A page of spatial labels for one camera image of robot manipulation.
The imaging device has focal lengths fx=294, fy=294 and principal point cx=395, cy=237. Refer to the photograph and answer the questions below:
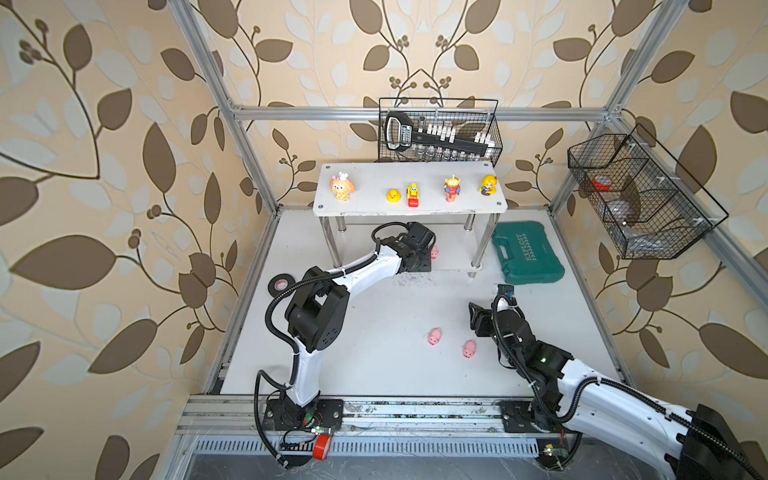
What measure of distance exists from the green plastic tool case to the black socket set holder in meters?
0.38

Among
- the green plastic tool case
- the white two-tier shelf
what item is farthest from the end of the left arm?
the green plastic tool case

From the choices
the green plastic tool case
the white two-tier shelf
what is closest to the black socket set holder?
the white two-tier shelf

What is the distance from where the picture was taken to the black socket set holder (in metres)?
0.84

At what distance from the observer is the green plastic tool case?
989 mm
